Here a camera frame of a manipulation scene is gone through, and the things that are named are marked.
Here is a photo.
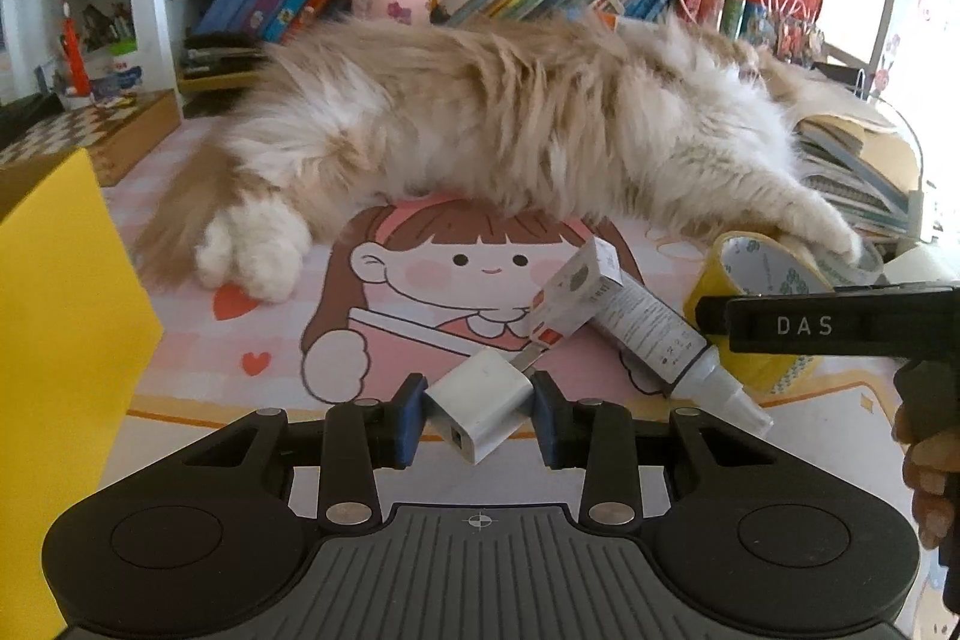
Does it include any yellow tape roll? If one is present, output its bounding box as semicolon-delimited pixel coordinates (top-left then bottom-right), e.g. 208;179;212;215
683;230;835;395

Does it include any white squeeze bottle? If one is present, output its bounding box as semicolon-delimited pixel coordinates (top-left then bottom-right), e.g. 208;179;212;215
591;276;774;438

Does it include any white cubby shelf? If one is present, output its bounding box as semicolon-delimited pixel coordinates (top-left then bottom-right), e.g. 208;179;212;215
0;0;151;109

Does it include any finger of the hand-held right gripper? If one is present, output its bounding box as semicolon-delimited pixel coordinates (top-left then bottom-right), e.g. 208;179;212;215
694;284;960;356

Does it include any wooden chessboard box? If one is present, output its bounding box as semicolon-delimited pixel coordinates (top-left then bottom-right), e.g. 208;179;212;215
0;89;183;188

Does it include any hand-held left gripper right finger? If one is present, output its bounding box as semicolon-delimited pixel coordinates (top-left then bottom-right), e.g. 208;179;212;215
529;370;777;532

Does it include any small white usb charger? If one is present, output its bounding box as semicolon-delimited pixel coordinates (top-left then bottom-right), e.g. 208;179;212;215
424;344;545;465

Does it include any pile of open notebooks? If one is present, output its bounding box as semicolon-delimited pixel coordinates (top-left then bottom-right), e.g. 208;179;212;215
786;111;925;241

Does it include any yellow cardboard box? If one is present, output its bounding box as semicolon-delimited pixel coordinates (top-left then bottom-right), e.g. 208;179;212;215
0;149;164;640

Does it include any white jar with green lid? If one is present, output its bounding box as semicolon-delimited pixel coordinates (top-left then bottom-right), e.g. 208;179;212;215
90;51;145;105

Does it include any person's right hand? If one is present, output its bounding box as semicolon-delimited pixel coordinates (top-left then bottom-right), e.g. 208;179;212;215
892;400;960;552

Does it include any stack of dark flat books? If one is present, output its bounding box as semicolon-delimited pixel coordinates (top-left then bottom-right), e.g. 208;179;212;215
182;31;269;84

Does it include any small white carton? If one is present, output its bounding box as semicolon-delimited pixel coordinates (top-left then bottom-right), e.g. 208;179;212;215
527;235;628;350

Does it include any pink cartoon desk mat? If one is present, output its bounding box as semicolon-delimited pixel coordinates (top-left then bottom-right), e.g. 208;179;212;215
94;115;953;640

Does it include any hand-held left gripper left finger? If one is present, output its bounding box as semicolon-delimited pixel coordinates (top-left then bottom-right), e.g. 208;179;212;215
180;372;430;532

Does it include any fluffy cream cat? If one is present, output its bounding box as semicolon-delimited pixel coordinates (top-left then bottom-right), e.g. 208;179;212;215
131;10;865;305

